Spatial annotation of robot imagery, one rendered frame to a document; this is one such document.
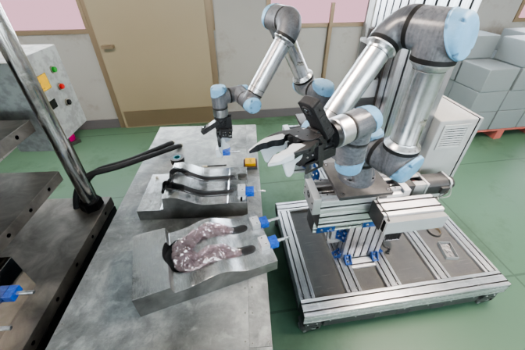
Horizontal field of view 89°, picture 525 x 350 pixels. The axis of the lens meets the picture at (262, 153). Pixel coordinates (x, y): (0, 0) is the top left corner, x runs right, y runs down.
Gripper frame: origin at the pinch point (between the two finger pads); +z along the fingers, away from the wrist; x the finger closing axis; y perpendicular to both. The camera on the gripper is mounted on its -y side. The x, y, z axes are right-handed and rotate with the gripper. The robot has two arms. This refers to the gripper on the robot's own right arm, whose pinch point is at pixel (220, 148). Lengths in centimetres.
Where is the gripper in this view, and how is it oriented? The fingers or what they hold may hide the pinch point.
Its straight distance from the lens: 147.6
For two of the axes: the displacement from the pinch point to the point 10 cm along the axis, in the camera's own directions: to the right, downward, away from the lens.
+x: -0.6, -5.7, 8.2
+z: 0.1, 8.2, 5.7
